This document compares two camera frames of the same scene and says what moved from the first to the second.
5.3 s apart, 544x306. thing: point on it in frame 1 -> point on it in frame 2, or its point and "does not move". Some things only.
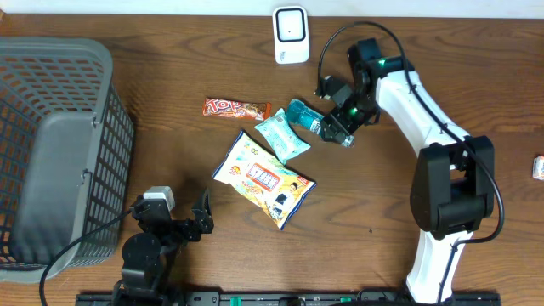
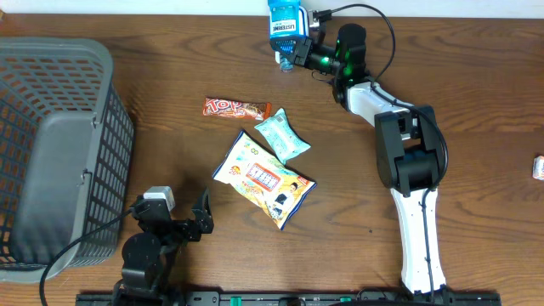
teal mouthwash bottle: x=308 y=118 -> x=286 y=18
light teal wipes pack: x=285 y=142 does not move
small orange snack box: x=538 y=167 does not move
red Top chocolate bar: x=236 y=109 does not move
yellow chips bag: x=274 y=186 does not move
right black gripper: x=346 y=126 -> x=303 y=47
